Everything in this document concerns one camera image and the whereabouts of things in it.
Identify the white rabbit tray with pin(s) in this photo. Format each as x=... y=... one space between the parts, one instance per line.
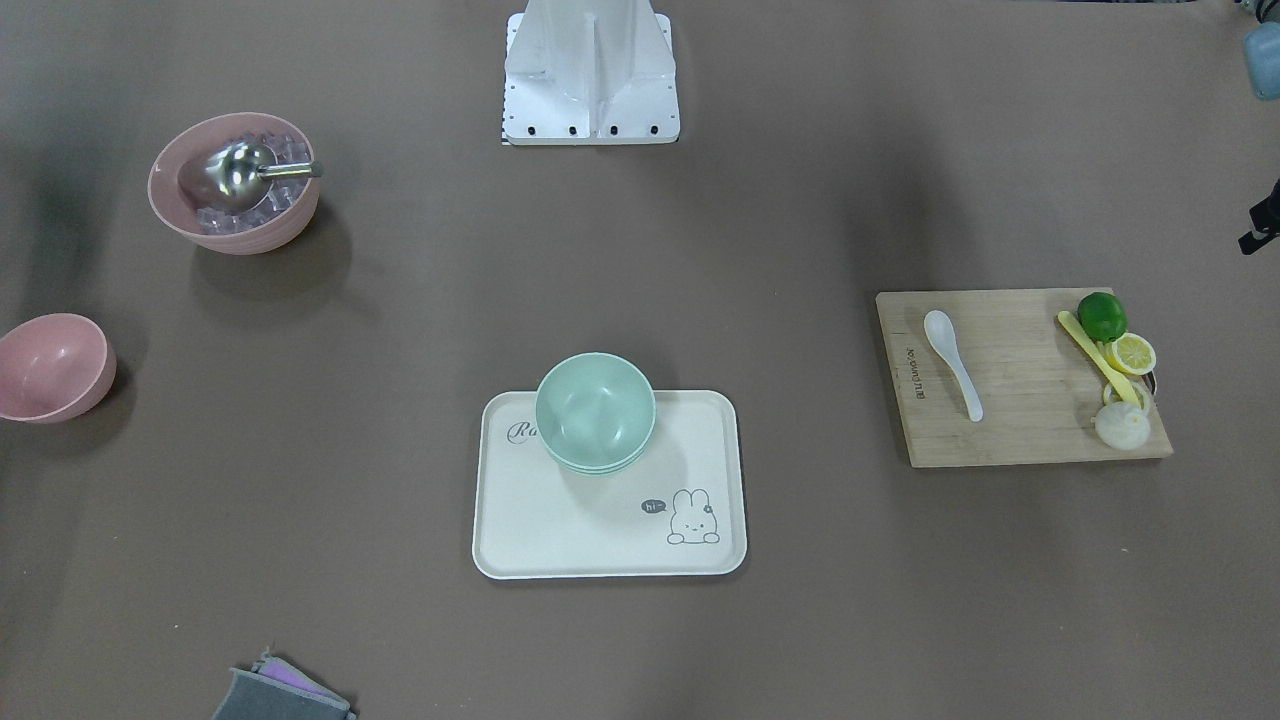
x=677 y=511

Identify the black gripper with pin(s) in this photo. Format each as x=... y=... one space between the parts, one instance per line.
x=1264 y=222

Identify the green stacked bowls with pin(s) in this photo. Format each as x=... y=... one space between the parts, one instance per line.
x=595 y=413

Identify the white ceramic spoon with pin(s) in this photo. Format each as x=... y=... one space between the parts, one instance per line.
x=941 y=335

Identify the green lime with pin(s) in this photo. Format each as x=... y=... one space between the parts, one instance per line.
x=1102 y=317

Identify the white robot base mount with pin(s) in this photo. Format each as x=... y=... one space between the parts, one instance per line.
x=589 y=73

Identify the metal ice scoop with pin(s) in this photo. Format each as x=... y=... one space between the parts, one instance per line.
x=238 y=177

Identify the small pink bowl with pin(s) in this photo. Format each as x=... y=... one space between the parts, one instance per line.
x=54 y=367

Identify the lemon slice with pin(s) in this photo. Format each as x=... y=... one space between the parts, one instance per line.
x=1143 y=399

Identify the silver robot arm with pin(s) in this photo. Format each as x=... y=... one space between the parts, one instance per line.
x=1261 y=56

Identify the large pink ice bowl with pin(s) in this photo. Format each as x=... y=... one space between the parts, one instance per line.
x=279 y=216

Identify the lemon half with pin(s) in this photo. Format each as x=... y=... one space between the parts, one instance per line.
x=1131 y=354

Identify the grey purple folded cloth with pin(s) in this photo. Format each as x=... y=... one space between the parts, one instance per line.
x=274 y=688

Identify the yellow plastic knife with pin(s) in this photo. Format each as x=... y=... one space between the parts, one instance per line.
x=1118 y=382

